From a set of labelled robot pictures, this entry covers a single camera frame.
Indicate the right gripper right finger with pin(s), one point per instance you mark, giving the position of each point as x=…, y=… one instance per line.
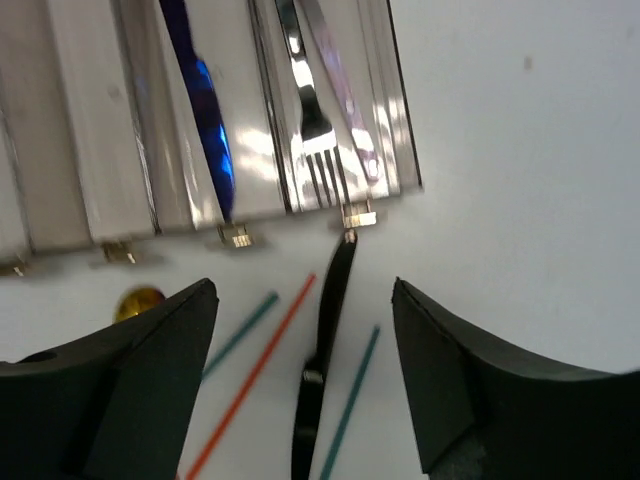
x=484, y=408

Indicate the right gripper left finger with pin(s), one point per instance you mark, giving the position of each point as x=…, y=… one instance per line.
x=115, y=404

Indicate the fork with dark handle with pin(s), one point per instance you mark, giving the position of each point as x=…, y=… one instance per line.
x=319, y=142

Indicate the iridescent blue knife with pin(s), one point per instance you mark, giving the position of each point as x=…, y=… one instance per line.
x=204, y=103

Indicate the fork with pink handle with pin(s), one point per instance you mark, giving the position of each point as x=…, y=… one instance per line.
x=339, y=79

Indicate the short orange chopstick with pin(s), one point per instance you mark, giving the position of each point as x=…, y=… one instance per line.
x=239, y=398

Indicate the teal chopstick right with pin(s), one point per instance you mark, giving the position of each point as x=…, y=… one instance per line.
x=347, y=411

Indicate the teal chopstick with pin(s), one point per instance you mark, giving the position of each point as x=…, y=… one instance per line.
x=347, y=411
x=254, y=318

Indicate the black knife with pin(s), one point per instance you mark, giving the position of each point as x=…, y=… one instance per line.
x=314, y=374

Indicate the teal chopstick left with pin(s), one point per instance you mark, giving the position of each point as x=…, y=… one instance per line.
x=254, y=318

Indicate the gold spoon purple handle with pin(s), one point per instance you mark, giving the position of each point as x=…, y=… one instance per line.
x=136, y=301

